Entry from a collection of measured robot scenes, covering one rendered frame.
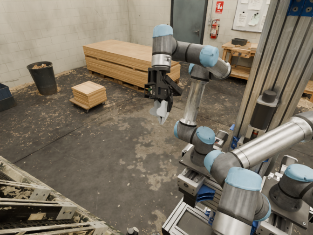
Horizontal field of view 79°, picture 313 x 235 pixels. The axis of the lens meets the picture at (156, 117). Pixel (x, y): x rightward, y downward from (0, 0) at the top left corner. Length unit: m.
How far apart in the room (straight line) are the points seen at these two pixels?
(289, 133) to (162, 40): 0.53
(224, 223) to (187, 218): 1.56
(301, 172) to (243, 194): 0.71
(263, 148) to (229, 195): 0.25
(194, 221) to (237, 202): 1.57
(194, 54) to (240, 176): 0.47
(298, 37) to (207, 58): 0.44
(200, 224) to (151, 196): 0.65
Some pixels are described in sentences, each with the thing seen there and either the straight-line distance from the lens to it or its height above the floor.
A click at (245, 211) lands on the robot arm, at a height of 1.60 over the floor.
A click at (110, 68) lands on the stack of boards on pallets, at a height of 0.37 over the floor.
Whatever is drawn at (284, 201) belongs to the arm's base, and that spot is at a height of 1.09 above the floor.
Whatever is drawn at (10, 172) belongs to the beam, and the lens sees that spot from 1.77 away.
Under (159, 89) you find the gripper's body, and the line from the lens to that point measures 0.68.
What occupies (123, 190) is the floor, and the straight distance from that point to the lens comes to 2.46.
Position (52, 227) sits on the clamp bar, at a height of 1.23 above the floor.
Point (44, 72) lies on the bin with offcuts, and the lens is 4.80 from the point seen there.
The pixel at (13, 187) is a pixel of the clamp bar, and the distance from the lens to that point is 1.28.
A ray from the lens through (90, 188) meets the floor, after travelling 2.57.
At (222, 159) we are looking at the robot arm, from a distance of 0.63.
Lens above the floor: 1.98
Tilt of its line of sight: 34 degrees down
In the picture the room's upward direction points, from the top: straight up
